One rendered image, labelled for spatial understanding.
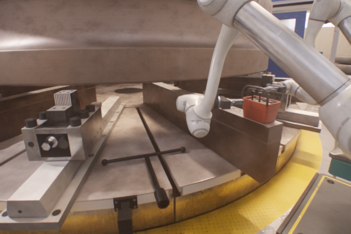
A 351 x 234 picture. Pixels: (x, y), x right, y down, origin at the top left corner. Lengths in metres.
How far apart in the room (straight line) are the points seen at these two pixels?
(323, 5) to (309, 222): 1.20
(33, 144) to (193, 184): 0.99
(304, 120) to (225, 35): 1.70
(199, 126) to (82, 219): 0.90
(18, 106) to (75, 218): 1.37
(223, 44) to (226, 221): 1.14
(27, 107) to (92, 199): 1.46
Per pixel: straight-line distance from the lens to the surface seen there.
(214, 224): 1.48
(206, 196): 1.43
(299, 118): 2.42
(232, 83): 3.43
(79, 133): 1.23
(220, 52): 0.93
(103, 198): 1.23
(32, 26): 1.89
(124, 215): 1.08
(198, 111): 0.93
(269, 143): 1.23
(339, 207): 1.37
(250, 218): 1.57
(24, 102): 2.40
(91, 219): 1.37
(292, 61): 0.62
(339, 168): 0.84
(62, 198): 1.23
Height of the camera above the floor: 1.09
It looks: 15 degrees down
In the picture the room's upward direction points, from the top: straight up
